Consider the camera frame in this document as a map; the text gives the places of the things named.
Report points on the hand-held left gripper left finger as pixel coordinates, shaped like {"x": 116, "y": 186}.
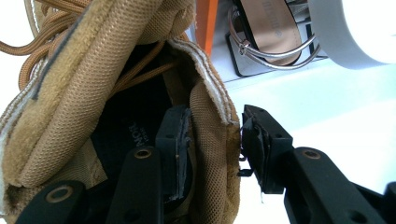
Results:
{"x": 169, "y": 149}

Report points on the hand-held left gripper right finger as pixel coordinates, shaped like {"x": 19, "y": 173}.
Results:
{"x": 271, "y": 149}

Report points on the tan suede lace-up boot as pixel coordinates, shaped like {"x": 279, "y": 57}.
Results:
{"x": 77, "y": 102}

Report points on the white two-tier shoe rack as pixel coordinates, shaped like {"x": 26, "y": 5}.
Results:
{"x": 358, "y": 31}

